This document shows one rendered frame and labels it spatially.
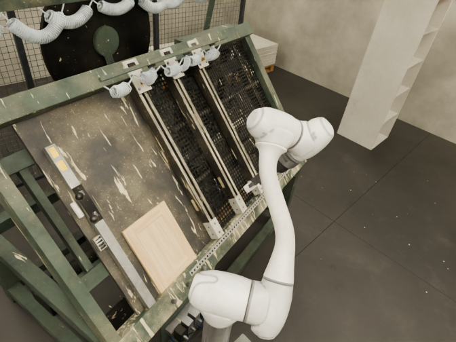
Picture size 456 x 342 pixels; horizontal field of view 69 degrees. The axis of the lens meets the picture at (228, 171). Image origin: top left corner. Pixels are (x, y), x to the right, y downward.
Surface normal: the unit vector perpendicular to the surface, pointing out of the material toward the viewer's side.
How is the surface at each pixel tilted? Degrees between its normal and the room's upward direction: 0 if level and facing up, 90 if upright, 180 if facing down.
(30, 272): 0
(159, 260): 50
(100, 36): 90
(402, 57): 90
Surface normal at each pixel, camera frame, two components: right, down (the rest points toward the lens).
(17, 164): 0.70, -0.18
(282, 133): 0.44, 0.15
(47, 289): 0.11, -0.78
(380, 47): -0.70, 0.38
